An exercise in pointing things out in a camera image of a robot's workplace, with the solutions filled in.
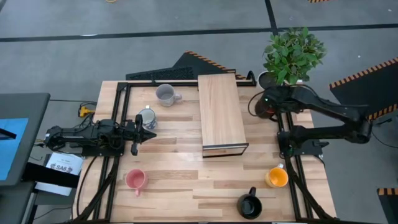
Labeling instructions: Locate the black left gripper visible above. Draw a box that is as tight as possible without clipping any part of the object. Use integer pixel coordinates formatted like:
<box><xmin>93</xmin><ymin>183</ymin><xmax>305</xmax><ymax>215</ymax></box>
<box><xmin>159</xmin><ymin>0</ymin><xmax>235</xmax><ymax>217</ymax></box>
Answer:
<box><xmin>123</xmin><ymin>114</ymin><xmax>157</xmax><ymax>156</ymax></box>

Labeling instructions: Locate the white blue patterned mug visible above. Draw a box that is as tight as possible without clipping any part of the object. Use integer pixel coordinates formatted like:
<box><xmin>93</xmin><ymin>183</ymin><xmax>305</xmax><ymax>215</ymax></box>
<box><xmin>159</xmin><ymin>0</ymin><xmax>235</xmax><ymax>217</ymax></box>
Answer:
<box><xmin>138</xmin><ymin>105</ymin><xmax>158</xmax><ymax>131</ymax></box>

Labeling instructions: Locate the pink coffee mug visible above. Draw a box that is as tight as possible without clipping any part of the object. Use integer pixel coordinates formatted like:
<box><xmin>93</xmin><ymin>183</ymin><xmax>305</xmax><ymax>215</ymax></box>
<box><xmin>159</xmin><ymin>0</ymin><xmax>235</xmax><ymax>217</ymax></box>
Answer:
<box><xmin>125</xmin><ymin>169</ymin><xmax>149</xmax><ymax>197</ymax></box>

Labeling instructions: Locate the grey coffee mug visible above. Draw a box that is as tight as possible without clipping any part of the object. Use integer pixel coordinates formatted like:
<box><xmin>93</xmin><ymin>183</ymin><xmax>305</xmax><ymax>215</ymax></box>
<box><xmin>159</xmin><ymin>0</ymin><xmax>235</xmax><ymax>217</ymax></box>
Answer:
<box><xmin>155</xmin><ymin>83</ymin><xmax>183</xmax><ymax>108</ymax></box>

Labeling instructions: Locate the orange coffee mug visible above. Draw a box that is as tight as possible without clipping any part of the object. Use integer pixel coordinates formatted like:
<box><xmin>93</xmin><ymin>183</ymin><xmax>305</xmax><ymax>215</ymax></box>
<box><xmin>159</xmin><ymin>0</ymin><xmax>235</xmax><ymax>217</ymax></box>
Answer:
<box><xmin>264</xmin><ymin>164</ymin><xmax>289</xmax><ymax>189</ymax></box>

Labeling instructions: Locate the black coffee mug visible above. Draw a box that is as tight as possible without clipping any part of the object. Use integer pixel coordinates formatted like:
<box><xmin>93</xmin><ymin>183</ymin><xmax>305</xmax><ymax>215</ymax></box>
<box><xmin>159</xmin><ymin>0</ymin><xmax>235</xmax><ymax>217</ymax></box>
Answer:
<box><xmin>236</xmin><ymin>186</ymin><xmax>263</xmax><ymax>220</ymax></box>

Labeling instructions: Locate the green leafy plant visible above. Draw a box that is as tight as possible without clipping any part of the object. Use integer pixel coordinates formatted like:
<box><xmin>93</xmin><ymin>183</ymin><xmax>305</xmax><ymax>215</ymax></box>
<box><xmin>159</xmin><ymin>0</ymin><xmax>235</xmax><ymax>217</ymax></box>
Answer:
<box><xmin>262</xmin><ymin>27</ymin><xmax>327</xmax><ymax>85</ymax></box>

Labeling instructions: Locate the white printed paper sheet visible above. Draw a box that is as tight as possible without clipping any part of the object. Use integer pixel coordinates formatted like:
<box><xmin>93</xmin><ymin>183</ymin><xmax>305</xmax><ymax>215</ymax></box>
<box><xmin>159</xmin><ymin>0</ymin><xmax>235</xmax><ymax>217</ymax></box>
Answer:
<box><xmin>45</xmin><ymin>151</ymin><xmax>85</xmax><ymax>175</ymax></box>

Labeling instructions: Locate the plain white paper sheet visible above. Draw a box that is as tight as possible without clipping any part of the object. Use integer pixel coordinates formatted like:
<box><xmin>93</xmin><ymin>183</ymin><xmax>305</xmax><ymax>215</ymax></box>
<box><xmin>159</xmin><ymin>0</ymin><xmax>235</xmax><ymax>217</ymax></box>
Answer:
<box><xmin>34</xmin><ymin>182</ymin><xmax>74</xmax><ymax>197</ymax></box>

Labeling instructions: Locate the grey desk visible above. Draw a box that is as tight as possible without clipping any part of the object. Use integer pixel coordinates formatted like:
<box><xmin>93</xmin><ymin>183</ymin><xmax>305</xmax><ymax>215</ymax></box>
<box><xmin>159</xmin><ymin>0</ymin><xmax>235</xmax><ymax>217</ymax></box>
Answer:
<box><xmin>0</xmin><ymin>92</ymin><xmax>51</xmax><ymax>187</ymax></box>

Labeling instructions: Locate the flat blue screen monitor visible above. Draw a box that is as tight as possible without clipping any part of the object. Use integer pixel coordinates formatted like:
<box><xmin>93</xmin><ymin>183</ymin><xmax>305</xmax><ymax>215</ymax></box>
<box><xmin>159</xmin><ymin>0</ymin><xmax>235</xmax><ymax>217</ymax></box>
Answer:
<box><xmin>0</xmin><ymin>117</ymin><xmax>29</xmax><ymax>182</ymax></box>

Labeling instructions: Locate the black cable loop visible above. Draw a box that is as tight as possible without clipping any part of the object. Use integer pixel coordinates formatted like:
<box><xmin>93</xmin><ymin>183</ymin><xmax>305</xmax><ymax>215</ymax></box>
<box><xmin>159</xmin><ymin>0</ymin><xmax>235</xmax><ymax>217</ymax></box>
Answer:
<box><xmin>248</xmin><ymin>90</ymin><xmax>265</xmax><ymax>118</ymax></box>

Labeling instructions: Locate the wooden shelf with black frame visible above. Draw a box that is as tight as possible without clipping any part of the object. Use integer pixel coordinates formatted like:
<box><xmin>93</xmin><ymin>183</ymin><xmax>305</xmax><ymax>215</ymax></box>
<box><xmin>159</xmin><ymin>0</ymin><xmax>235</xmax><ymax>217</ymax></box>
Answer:
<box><xmin>197</xmin><ymin>73</ymin><xmax>249</xmax><ymax>159</ymax></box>

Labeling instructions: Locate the yellow cable connector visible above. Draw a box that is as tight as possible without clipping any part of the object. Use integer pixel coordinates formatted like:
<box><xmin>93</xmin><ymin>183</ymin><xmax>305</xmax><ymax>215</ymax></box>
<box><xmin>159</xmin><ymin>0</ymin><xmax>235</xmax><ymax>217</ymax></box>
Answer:
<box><xmin>78</xmin><ymin>105</ymin><xmax>96</xmax><ymax>118</ymax></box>

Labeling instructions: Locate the long black cable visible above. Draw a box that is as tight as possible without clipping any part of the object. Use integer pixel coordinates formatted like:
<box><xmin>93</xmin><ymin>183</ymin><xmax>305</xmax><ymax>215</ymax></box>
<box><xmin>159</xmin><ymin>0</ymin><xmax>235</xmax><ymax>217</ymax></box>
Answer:
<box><xmin>76</xmin><ymin>155</ymin><xmax>98</xmax><ymax>218</ymax></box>

